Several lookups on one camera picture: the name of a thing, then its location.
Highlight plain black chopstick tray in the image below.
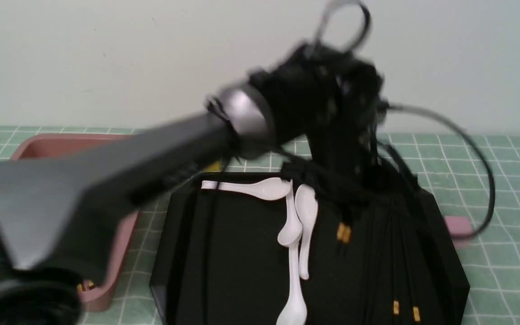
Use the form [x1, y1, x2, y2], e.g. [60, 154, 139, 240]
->
[361, 212, 375, 325]

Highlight white spoon lying horizontal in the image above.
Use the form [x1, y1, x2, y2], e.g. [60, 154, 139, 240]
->
[201, 177, 292, 201]

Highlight black chopstick tray right inner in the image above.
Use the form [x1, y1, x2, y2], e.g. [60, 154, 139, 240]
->
[386, 209, 400, 319]

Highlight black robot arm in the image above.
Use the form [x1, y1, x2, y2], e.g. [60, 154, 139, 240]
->
[0, 43, 384, 325]

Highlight white spoon middle short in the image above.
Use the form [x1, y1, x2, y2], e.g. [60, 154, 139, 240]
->
[277, 181, 302, 247]

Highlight pink cube block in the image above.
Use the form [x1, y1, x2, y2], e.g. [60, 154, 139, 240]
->
[444, 215, 473, 249]

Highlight pink plastic bin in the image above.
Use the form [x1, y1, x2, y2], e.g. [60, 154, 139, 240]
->
[11, 133, 139, 312]

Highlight black octagonal tray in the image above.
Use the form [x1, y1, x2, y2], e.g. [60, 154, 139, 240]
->
[150, 173, 470, 325]

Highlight black chopstick tray right outer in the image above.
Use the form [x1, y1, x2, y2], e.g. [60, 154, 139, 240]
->
[393, 214, 422, 325]

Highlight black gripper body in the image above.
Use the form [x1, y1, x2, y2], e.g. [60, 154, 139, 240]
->
[249, 41, 418, 217]

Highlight white spoon right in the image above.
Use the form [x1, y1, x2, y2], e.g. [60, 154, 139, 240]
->
[295, 184, 319, 280]

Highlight white spoon bottom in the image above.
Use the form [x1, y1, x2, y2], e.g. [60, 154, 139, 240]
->
[276, 241, 307, 325]

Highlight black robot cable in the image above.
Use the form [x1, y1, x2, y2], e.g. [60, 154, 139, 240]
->
[313, 0, 496, 240]

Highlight yellow cube block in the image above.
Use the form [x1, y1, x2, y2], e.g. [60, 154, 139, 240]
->
[205, 160, 223, 172]

